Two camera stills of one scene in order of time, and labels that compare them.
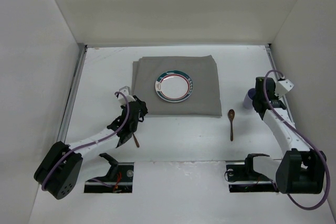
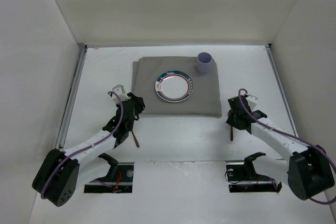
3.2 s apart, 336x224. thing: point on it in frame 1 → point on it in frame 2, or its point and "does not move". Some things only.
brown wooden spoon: (231, 116) does not move
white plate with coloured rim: (174, 86) does not move
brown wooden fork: (136, 140) does not move
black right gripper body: (259, 104) → (234, 121)
